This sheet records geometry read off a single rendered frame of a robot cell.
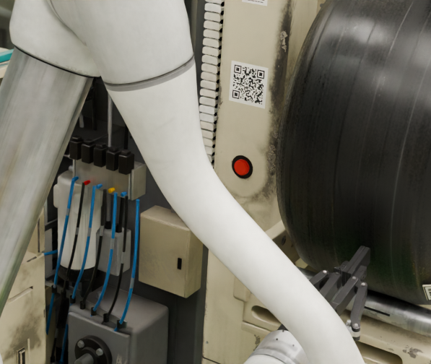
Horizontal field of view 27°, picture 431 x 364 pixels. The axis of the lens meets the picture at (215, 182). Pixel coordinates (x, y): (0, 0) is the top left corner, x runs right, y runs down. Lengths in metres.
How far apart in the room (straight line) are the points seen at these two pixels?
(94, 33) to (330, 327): 0.40
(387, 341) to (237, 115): 0.48
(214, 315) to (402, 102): 0.71
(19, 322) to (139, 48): 0.89
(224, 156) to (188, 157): 0.73
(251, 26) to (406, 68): 0.37
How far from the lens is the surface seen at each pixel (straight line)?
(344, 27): 1.40
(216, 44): 1.67
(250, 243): 0.99
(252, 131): 1.66
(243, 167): 1.68
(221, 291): 1.81
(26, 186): 1.10
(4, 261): 1.13
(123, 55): 0.92
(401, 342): 1.58
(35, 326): 1.76
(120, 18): 0.91
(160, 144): 0.96
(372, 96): 1.34
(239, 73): 1.64
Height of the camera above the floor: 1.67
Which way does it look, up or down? 22 degrees down
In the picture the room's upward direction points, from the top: 4 degrees clockwise
